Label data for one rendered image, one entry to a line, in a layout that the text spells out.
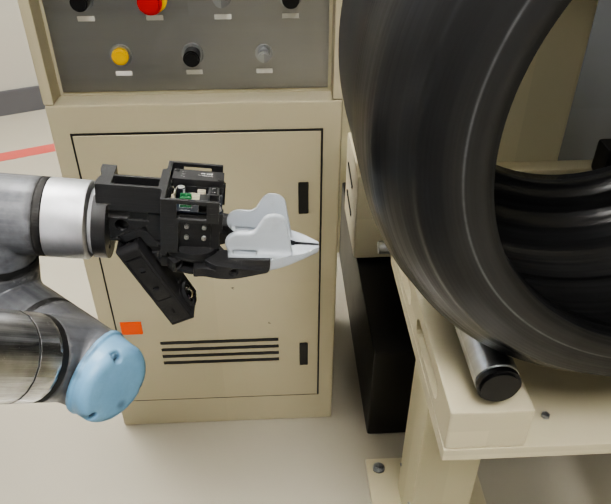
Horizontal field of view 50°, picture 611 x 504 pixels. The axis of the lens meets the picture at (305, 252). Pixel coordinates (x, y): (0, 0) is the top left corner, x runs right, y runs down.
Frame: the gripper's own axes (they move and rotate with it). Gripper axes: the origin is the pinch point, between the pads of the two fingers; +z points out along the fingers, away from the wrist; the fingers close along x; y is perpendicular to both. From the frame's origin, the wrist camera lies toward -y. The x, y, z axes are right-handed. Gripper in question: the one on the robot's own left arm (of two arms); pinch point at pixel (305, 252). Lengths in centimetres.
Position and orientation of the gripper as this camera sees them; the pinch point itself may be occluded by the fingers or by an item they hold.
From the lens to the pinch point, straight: 65.4
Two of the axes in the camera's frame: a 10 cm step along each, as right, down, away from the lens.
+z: 9.9, 0.7, 1.1
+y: 1.2, -8.0, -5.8
